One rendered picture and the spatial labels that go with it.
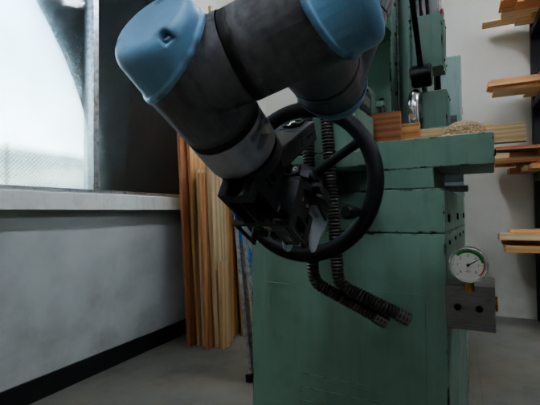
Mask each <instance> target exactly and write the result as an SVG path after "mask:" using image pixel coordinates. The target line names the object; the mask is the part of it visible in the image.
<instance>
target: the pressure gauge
mask: <svg viewBox="0 0 540 405"><path fill-rule="evenodd" d="M474 261H476V262H475V263H473V264H471V263H472V262H474ZM467 264H470V265H469V267H467V266H466V265H467ZM448 267H449V270H450V273H451V274H452V275H453V276H454V277H455V278H456V279H458V280H459V281H461V282H464V290H465V292H474V283H476V282H478V281H480V280H482V279H484V278H485V276H486V275H487V273H488V270H489V263H488V260H487V258H486V256H485V254H484V253H483V252H482V251H481V250H479V249H477V248H475V247H460V248H459V249H457V250H455V251H454V252H453V253H452V254H451V255H450V257H449V260H448Z"/></svg>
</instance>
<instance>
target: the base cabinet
mask: <svg viewBox="0 0 540 405"><path fill-rule="evenodd" d="M462 247H464V225H461V226H459V227H457V228H455V229H453V230H451V231H449V232H446V233H444V234H418V233H366V234H365V235H364V236H363V237H362V238H361V239H360V240H359V241H358V242H357V243H356V244H355V245H354V246H353V247H351V248H350V249H348V250H347V251H345V252H343V253H342V254H343V257H342V258H343V260H342V261H343V262H344V263H343V265H344V267H343V268H344V270H343V272H344V275H345V279H346V280H348V282H350V283H351V284H353V285H356V286H357V287H359V288H362V289H363V290H366V291H367V292H369V293H372V294H373V295H375V296H376V297H379V298H382V299H383V300H386V301H387V302H388V301H389V302H390V304H391V303H392V304H393V305H396V307H401V308H403V309H406V310H407V311H409V312H411V313H413V317H412V319H411V323H410V325H408V326H405V325H403V324H401V323H399V322H397V321H395V319H393V318H392V317H391V318H390V321H389V323H388V325H387V327H386V328H385V329H384V328H382V327H380V326H378V325H376V324H375V323H373V322H372V321H371V320H368V319H367V318H364V316H362V315H361V314H358V313H356V312H355V311H352V309H349V308H348V307H347V308H346V306H345V305H342V304H339V302H336V301H334V300H333V299H330V298H329V297H327V296H326V295H324V293H321V292H318V291H317V290H316V289H315V288H314V287H313V286H312V285H311V282H309V278H308V273H307V271H308V269H307V267H308V266H307V262H299V261H294V260H288V259H285V258H283V257H281V256H278V255H276V254H274V253H273V252H270V251H269V250H268V249H267V248H265V247H264V246H263V245H262V244H261V243H260V242H258V240H257V241H256V245H253V244H252V347H253V405H468V367H467V331H466V329H453V328H447V327H446V299H445V285H446V283H447V281H448V279H449V278H450V276H451V273H450V270H449V267H448V260H449V257H450V255H451V254H452V253H453V252H454V251H455V250H457V249H459V248H462Z"/></svg>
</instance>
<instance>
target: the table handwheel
mask: <svg viewBox="0 0 540 405"><path fill-rule="evenodd" d="M303 117H317V116H316V115H314V114H312V113H311V112H309V111H307V110H306V109H305V108H304V107H303V106H302V105H301V103H295V104H291V105H288V106H285V107H283V108H281V109H279V110H277V111H275V112H274V113H272V114H271V115H269V116H268V117H267V118H268V121H269V122H270V124H271V125H272V127H273V128H274V130H275V129H277V128H279V127H280V126H282V125H283V124H284V123H286V122H288V121H292V120H295V119H298V118H303ZM317 118H320V117H317ZM332 122H333V123H335V124H337V125H339V126H341V127H342V128H343V129H344V130H345V131H346V132H347V133H348V134H349V135H350V136H351V137H352V138H353V140H352V141H351V142H350V143H348V144H347V145H345V146H344V147H343V148H341V149H340V150H339V151H337V152H336V153H335V154H334V155H332V156H331V157H329V158H327V159H326V160H324V161H323V162H322V163H321V164H319V165H318V166H316V167H312V166H306V165H302V164H298V165H300V166H302V167H304V168H306V169H307V170H310V173H311V174H312V175H313V176H314V177H315V180H321V184H322V185H323V187H324V188H325V187H326V185H325V176H323V175H322V174H323V173H324V172H326V171H327V170H328V169H330V168H331V167H332V166H334V165H335V164H337V163H338V162H339V161H341V160H342V159H343V158H345V157H346V156H348V155H349V154H351V153H353V152H354V151H355V150H356V149H358V148H359V149H360V150H361V152H362V156H363V158H364V161H365V164H366V174H367V185H366V195H365V198H364V202H363V204H362V208H361V214H360V215H359V216H358V217H357V218H356V219H355V220H354V221H353V222H352V224H351V225H350V226H349V227H348V228H347V229H346V230H345V231H344V232H343V233H341V234H340V235H339V236H338V237H336V238H335V239H332V240H330V241H329V242H327V243H323V244H320V245H317V249H316V251H315V252H311V251H310V250H309V241H308V243H307V247H304V246H303V245H302V243H301V245H300V246H297V245H293V246H292V249H291V251H289V252H287V251H285V250H284V249H283V246H282V240H278V239H272V238H271V236H270V234H271V233H269V235H268V237H258V238H257V240H258V242H260V243H261V244H262V245H263V246H264V247H265V248H267V249H268V250H269V251H270V252H273V253H274V254H276V255H278V256H281V257H283V258H285V259H288V260H294V261H299V262H316V261H322V260H327V259H330V258H333V257H335V256H338V255H340V254H342V253H343V252H345V251H347V250H348V249H350V248H351V247H353V246H354V245H355V244H356V243H357V242H358V241H359V240H360V239H361V238H362V237H363V236H364V235H365V234H366V232H367V231H368V230H369V228H370V226H371V225H372V223H373V222H374V219H375V217H376V215H377V214H378V210H379V208H380V205H381V202H382V199H383V190H384V169H383V160H382V157H381V153H380V151H379V149H378V146H377V143H376V141H375V140H374V138H373V136H372V135H371V133H370V131H369V130H368V129H367V127H366V126H365V125H364V124H363V123H362V122H361V121H360V120H359V119H358V118H357V117H355V116H354V115H353V114H351V115H349V116H348V117H345V118H343V119H340V120H335V121H332ZM337 186H338V188H337V189H338V191H337V192H338V194H340V193H341V192H342V191H343V189H344V185H343V182H342V180H340V179H338V178H337Z"/></svg>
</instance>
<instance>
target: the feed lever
mask: <svg viewBox="0 0 540 405"><path fill-rule="evenodd" d="M409 3H410V9H411V21H412V27H413V33H414V40H415V51H416V57H417V64H418V65H416V66H412V68H411V86H412V87H413V88H422V92H428V87H430V86H432V85H433V70H432V65H431V64H430V63H426V64H423V56H422V50H421V43H420V37H419V24H418V18H417V11H416V4H415V0H409Z"/></svg>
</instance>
